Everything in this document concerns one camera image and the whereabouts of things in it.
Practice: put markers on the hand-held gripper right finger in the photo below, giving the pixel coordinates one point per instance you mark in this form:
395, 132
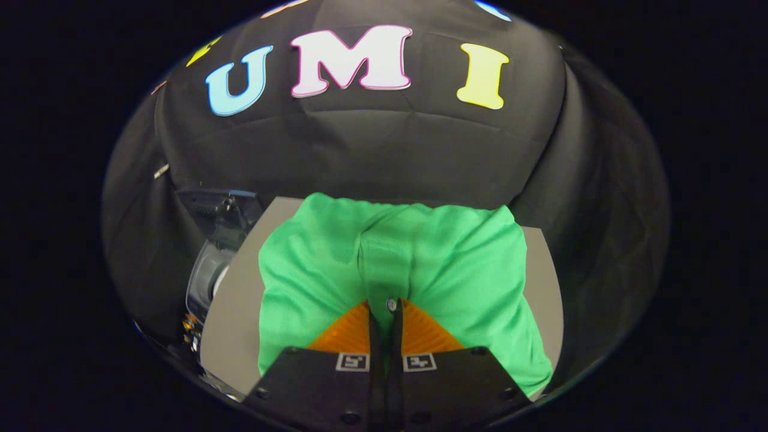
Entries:
444, 390

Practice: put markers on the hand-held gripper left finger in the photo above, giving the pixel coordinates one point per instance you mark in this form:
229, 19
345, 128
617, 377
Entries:
336, 390

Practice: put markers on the green polo shirt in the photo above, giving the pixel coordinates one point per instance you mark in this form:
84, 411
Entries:
312, 270

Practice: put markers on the black backdrop cloth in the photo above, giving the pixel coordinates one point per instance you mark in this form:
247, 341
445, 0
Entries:
372, 150

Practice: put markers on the white clip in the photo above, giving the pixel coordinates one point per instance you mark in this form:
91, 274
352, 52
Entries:
161, 171

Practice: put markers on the red clip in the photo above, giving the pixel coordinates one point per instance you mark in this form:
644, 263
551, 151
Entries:
159, 87

